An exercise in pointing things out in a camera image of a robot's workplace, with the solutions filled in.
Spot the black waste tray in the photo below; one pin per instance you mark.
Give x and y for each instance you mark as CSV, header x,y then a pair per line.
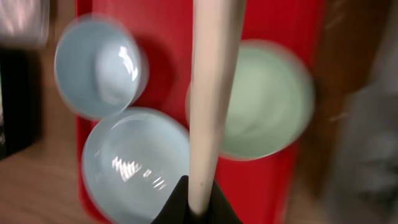
x,y
20,121

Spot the grey dishwasher rack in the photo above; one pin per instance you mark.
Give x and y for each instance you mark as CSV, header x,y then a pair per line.
x,y
362,185

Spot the light blue plate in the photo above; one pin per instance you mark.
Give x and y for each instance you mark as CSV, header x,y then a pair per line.
x,y
131,163

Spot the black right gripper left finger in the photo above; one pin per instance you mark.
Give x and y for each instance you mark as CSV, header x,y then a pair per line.
x,y
175,208

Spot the clear plastic bin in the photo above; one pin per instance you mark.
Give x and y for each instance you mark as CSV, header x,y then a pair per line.
x,y
25,23

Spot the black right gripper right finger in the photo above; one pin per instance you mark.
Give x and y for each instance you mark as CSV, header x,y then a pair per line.
x,y
220,211

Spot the mint green bowl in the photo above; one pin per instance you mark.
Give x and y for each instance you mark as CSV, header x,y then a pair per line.
x,y
271,101

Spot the light blue small bowl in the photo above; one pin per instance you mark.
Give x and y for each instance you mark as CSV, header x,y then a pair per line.
x,y
99,68

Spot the white plastic spoon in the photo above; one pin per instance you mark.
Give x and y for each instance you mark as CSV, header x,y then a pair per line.
x,y
217,29

